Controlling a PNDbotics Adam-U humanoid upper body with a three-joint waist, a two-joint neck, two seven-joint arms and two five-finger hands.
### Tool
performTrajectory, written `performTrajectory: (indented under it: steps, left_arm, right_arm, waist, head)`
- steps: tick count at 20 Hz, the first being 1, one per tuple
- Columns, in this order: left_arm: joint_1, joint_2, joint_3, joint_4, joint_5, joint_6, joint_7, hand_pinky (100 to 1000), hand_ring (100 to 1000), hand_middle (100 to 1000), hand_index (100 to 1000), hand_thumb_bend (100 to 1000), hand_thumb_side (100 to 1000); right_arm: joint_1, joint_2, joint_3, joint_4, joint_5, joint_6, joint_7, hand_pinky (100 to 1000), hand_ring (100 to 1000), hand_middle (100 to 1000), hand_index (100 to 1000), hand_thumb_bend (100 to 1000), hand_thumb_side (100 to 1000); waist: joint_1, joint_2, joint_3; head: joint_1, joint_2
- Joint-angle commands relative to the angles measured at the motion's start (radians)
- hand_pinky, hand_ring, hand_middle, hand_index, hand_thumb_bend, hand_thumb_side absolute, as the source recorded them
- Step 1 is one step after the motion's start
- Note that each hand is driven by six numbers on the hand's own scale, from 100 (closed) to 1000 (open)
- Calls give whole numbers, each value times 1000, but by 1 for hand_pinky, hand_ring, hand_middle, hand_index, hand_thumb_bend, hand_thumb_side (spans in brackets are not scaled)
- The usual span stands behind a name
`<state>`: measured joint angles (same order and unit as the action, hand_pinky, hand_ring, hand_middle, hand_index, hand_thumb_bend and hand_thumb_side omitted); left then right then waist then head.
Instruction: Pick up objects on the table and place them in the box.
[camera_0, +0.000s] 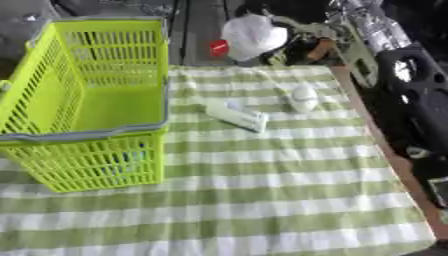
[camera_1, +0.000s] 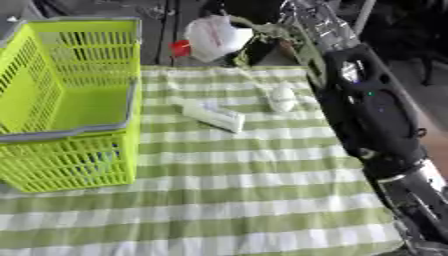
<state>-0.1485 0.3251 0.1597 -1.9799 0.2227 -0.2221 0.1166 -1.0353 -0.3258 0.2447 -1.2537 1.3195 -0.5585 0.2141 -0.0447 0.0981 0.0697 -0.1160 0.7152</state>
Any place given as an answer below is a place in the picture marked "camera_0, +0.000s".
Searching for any lime green plastic basket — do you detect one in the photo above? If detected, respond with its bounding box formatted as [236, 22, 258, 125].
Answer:
[0, 16, 172, 194]

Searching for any white squeeze tube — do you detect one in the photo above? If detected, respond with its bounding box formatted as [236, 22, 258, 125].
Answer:
[203, 100, 272, 134]

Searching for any small red object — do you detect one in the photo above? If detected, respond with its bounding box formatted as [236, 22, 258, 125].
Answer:
[208, 39, 231, 58]

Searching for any black cable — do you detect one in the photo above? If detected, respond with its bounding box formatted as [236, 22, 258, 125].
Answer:
[175, 0, 195, 65]

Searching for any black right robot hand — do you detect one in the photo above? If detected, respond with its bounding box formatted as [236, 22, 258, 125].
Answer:
[257, 30, 342, 66]

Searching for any white oval object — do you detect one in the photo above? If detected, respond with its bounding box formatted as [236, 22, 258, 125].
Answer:
[287, 83, 321, 114]

